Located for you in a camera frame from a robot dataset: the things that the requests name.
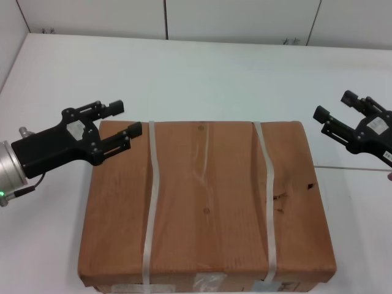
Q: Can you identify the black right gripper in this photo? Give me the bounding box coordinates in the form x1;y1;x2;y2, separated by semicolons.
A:
312;90;392;168

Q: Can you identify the left arm cable with plug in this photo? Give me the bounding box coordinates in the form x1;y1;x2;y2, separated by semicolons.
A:
0;172;47;208

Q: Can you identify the brown cardboard box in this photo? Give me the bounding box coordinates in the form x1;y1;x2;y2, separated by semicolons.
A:
76;120;337;294

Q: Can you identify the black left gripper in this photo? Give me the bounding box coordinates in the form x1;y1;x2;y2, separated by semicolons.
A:
11;99;143;179

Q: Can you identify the white plastic packing strap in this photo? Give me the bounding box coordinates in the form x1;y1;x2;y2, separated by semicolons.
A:
252;121;278;282
141;121;160;277

